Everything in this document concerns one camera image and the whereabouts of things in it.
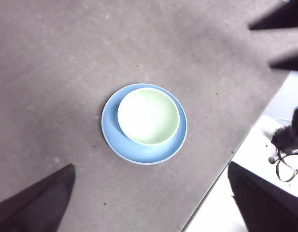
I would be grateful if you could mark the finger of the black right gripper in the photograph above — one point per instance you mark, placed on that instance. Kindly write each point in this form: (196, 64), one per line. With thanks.
(291, 62)
(281, 17)

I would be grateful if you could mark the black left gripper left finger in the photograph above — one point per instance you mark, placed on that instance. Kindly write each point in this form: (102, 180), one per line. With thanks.
(37, 205)

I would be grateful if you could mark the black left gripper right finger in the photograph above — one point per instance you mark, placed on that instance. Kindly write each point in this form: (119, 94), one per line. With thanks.
(267, 205)

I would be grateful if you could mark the blue round plate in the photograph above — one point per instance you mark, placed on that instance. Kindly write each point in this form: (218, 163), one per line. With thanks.
(139, 154)

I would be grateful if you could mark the green ribbed bowl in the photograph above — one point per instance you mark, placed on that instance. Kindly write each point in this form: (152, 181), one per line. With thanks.
(148, 116)

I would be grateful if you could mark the black camera device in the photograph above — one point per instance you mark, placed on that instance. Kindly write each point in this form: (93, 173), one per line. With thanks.
(286, 140)

